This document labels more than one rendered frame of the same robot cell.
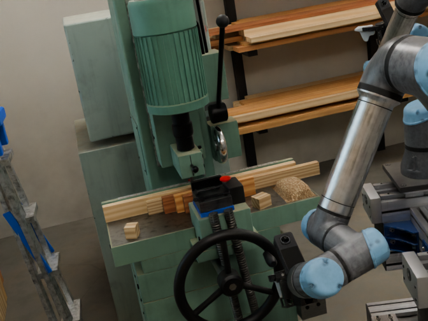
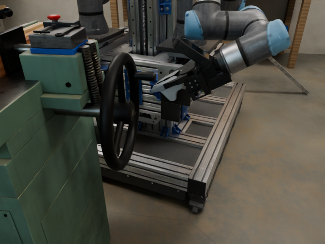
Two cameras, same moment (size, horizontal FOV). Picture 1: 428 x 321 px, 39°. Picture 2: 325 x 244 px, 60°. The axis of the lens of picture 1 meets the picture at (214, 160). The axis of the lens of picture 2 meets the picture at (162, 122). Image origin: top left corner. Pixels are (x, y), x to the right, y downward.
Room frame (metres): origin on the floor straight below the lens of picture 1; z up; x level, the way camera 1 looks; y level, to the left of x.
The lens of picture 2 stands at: (1.06, 0.56, 1.15)
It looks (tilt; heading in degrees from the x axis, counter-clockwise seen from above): 31 degrees down; 289
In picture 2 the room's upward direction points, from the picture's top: straight up
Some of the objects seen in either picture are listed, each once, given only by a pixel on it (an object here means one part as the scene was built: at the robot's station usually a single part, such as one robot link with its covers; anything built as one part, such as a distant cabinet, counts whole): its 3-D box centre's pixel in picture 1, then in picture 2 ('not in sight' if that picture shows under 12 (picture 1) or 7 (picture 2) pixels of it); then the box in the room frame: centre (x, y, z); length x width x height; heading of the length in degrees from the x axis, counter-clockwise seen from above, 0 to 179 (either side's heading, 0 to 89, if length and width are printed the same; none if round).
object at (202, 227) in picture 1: (220, 220); (64, 64); (1.50, 0.01, 0.91); 0.15 x 0.14 x 0.09; 101
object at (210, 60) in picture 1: (211, 75); not in sight; (1.93, -0.03, 1.23); 0.09 x 0.08 x 0.15; 11
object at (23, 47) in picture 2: (210, 196); (25, 49); (1.59, 0.03, 0.95); 0.09 x 0.07 x 0.09; 101
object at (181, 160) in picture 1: (188, 160); not in sight; (1.71, 0.08, 1.03); 0.14 x 0.07 x 0.09; 11
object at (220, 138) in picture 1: (218, 144); not in sight; (1.84, -0.02, 1.02); 0.12 x 0.03 x 0.12; 11
